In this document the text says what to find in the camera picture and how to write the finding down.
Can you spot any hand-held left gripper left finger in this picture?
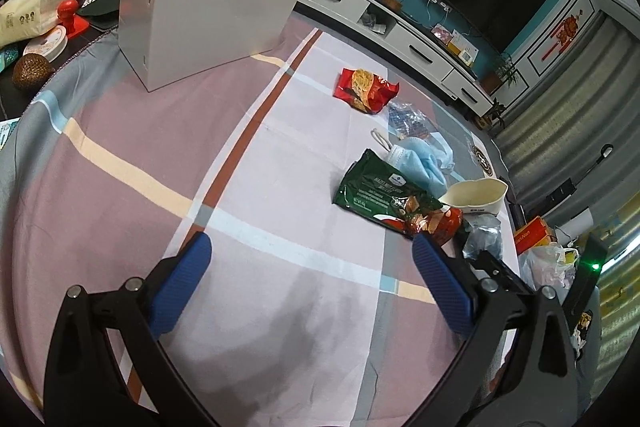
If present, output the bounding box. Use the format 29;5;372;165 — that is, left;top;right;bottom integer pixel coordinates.
44;231;214;427

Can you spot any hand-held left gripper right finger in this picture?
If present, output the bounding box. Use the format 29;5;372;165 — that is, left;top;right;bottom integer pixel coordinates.
411;232;583;427

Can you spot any white television cabinet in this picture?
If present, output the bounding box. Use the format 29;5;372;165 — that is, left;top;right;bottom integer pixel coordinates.
293;0;501;118

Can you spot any red and yellow carton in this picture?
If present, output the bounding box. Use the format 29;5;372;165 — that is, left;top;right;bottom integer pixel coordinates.
513;215;557;256

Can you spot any red snack packet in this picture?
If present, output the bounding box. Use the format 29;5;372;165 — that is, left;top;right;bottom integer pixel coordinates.
333;68;400;114

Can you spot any grey curtain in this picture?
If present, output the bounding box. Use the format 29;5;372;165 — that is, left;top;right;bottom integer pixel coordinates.
492;14;640;358

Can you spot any white tape roll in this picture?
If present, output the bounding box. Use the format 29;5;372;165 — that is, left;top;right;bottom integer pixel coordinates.
22;26;69;58

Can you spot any plaid tablecloth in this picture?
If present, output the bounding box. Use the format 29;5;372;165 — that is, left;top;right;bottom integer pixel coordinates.
0;14;522;427

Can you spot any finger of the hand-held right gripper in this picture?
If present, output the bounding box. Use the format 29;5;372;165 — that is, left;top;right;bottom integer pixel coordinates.
474;251;537;297

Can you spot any green snack packet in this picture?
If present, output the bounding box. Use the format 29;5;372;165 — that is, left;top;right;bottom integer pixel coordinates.
333;149;464;244

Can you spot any white box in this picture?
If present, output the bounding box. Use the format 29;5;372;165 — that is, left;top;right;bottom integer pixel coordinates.
117;0;312;94

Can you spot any red knot wall decoration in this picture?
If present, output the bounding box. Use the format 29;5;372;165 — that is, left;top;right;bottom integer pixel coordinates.
541;9;587;58

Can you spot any upright vacuum cleaner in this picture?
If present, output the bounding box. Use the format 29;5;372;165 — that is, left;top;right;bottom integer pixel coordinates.
545;144;614;208

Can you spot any white plastic bag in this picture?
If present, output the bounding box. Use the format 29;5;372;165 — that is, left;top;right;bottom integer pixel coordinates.
519;241;582;294

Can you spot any clear blue printed wrapper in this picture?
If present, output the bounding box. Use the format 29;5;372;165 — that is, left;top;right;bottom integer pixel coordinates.
387;101;441;140

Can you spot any brown textured ball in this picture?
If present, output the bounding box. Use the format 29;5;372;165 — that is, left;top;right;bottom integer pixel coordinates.
12;55;55;90

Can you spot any round black badge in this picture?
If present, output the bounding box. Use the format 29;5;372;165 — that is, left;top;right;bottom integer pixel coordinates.
471;145;494;172

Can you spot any cream paper cup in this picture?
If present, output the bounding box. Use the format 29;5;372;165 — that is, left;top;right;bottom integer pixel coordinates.
438;178;509;214

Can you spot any clear crumpled plastic wrapper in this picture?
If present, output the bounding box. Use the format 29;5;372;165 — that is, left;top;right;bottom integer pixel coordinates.
462;214;503;261

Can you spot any white desk calendar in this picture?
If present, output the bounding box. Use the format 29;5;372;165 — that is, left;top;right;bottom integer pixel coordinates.
447;28;480;66

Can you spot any small potted floor plant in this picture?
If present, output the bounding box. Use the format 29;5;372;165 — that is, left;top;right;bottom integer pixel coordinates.
479;99;507;130

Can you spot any red toy figure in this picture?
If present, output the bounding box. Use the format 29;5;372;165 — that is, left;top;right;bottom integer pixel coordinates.
55;0;90;39

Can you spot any blue face mask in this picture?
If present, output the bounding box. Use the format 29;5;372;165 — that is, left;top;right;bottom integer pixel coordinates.
370;129;455;196

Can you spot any beige paper bag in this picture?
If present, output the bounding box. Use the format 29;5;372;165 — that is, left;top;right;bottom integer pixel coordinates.
0;0;79;48

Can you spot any potted plant brown pot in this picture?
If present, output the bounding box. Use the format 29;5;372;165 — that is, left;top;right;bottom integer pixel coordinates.
479;53;522;96

